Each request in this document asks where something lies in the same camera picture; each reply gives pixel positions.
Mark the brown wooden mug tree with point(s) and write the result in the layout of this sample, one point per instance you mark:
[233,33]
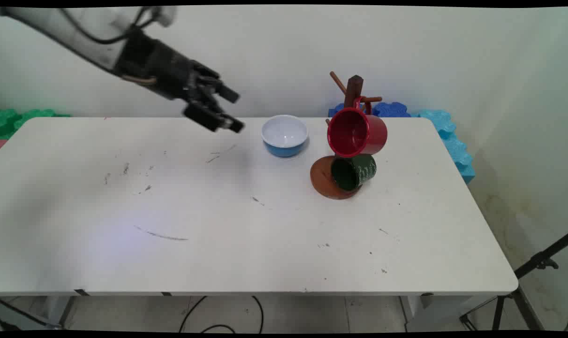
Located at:
[323,180]

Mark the black tripod stand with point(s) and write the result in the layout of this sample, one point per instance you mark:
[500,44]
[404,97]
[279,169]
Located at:
[523,277]

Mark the blue bowl white inside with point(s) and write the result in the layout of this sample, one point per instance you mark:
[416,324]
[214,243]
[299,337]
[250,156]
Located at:
[284,135]

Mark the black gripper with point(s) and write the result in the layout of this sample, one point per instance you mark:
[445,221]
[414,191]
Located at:
[157,65]

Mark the dark green enamel mug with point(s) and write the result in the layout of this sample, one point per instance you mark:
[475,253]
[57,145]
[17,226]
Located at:
[354,172]

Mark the green foam mat tile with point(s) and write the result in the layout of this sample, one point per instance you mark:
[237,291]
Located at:
[16,119]

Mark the white table leg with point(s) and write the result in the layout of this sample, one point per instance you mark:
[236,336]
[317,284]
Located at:
[427,312]

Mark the cyan foam mat tile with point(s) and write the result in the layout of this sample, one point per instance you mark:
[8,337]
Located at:
[455,145]

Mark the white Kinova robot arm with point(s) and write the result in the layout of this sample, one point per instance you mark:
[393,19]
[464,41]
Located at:
[44,28]

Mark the red enamel mug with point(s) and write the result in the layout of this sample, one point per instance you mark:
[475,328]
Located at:
[356,134]

